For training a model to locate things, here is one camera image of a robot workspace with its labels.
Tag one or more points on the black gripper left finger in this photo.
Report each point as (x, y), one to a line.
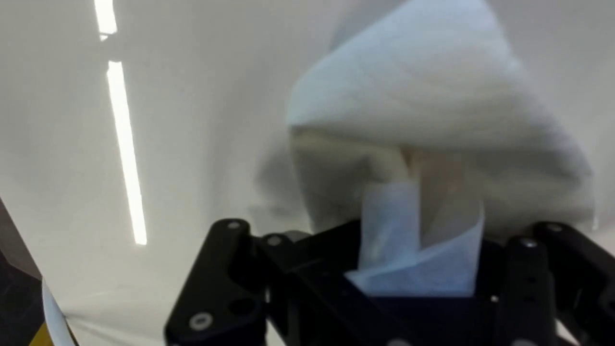
(218, 289)

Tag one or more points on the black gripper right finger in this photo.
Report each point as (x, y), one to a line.
(551, 289)

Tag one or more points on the white paper napkin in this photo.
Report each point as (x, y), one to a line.
(435, 83)

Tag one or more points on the yellow post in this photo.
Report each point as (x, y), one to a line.
(39, 339)

